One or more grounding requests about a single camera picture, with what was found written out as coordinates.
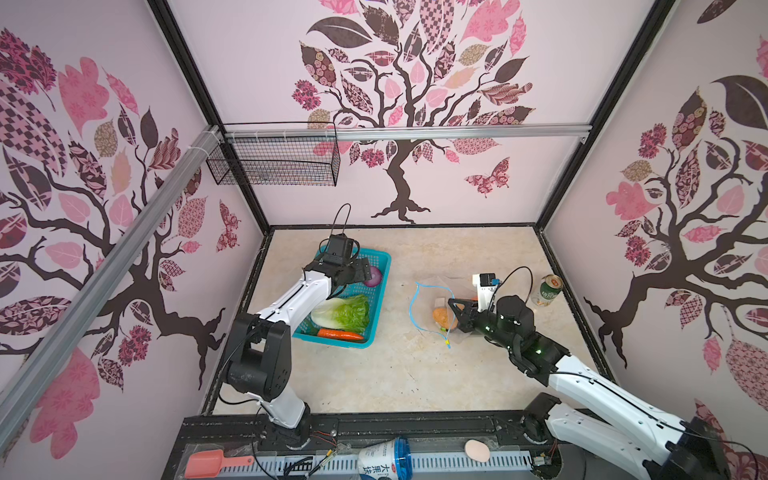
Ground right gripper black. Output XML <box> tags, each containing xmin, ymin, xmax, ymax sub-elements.
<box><xmin>448</xmin><ymin>295</ymin><xmax>518</xmax><ymax>355</ymax></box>

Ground purple onion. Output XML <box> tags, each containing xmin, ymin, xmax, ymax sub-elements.
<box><xmin>363</xmin><ymin>266</ymin><xmax>383</xmax><ymax>288</ymax></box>

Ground teal plastic basket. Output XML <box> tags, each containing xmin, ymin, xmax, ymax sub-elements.
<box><xmin>293</xmin><ymin>249</ymin><xmax>391</xmax><ymax>349</ymax></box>

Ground green lettuce cabbage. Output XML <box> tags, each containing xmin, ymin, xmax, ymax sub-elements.
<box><xmin>310</xmin><ymin>295</ymin><xmax>370</xmax><ymax>334</ymax></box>

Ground yellow potato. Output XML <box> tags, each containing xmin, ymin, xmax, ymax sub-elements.
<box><xmin>432</xmin><ymin>307</ymin><xmax>458</xmax><ymax>331</ymax></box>

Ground orange carrot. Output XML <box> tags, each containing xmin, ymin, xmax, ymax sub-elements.
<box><xmin>316</xmin><ymin>328</ymin><xmax>365</xmax><ymax>342</ymax></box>

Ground clear zip bag blue zipper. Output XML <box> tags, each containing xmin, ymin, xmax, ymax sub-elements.
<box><xmin>408</xmin><ymin>275</ymin><xmax>477</xmax><ymax>349</ymax></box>

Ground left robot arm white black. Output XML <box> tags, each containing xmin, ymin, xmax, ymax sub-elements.
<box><xmin>220</xmin><ymin>233</ymin><xmax>371</xmax><ymax>449</ymax></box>

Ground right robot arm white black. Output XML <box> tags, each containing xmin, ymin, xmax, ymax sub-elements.
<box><xmin>447</xmin><ymin>296</ymin><xmax>731</xmax><ymax>479</ymax></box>

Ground green drink can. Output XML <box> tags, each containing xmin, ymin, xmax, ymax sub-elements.
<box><xmin>532</xmin><ymin>274</ymin><xmax>564</xmax><ymax>306</ymax></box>

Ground white blue yogurt cup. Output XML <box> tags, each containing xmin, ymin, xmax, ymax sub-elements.
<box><xmin>357</xmin><ymin>437</ymin><xmax>413</xmax><ymax>480</ymax></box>

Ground red plastic scoop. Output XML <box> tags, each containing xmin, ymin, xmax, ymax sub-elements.
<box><xmin>184</xmin><ymin>450</ymin><xmax>255</xmax><ymax>479</ymax></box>

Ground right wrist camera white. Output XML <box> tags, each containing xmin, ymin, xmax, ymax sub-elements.
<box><xmin>472</xmin><ymin>273</ymin><xmax>500</xmax><ymax>312</ymax></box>

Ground black wire basket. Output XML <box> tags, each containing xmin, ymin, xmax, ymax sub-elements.
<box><xmin>206</xmin><ymin>120</ymin><xmax>341</xmax><ymax>187</ymax></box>

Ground aluminium rail back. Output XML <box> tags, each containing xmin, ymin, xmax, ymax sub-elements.
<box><xmin>225</xmin><ymin>123</ymin><xmax>592</xmax><ymax>142</ymax></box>

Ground aluminium rail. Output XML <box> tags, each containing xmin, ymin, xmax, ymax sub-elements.
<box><xmin>1</xmin><ymin>125</ymin><xmax>221</xmax><ymax>448</ymax></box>
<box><xmin>225</xmin><ymin>123</ymin><xmax>592</xmax><ymax>142</ymax></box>

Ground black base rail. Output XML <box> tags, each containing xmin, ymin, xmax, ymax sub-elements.
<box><xmin>161</xmin><ymin>407</ymin><xmax>682</xmax><ymax>480</ymax></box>

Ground white cable tray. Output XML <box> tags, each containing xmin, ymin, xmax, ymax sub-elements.
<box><xmin>218</xmin><ymin>451</ymin><xmax>533</xmax><ymax>479</ymax></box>

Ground aluminium rail left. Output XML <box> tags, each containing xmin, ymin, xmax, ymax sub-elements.
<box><xmin>1</xmin><ymin>125</ymin><xmax>221</xmax><ymax>448</ymax></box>

